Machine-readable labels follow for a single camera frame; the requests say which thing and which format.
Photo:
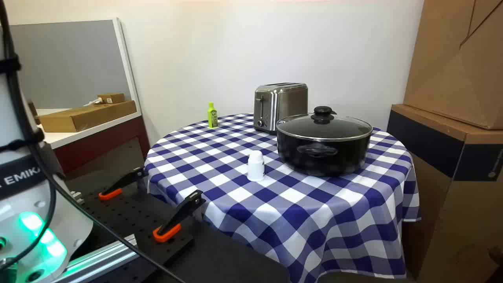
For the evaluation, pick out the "green plastic bottle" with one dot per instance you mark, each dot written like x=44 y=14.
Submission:
x=213 y=119

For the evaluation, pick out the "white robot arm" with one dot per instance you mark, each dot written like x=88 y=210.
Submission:
x=40 y=223

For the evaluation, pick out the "black perforated base board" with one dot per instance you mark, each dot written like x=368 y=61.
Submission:
x=197 y=254

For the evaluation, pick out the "black cooking pot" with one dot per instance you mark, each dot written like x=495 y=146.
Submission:
x=323 y=157

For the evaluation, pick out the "large brown cardboard box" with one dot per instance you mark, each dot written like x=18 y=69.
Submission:
x=458 y=61

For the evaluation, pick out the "flat cardboard box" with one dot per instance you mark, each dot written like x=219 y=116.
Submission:
x=103 y=108

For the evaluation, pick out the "grey board white frame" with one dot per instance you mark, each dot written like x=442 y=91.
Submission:
x=66 y=64

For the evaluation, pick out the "brown cabinet dark trim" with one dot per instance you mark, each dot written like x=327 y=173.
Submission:
x=459 y=232

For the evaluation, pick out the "red white low shelf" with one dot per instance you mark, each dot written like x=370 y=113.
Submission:
x=76 y=149

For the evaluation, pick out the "black glass pot lid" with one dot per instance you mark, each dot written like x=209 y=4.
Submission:
x=324 y=124

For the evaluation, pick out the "small white plastic bottle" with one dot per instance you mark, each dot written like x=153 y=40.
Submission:
x=255 y=165

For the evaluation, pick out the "blue white checkered tablecloth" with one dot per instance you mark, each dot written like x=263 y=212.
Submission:
x=310 y=224

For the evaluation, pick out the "silver toaster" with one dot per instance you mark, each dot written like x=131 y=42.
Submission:
x=275 y=102

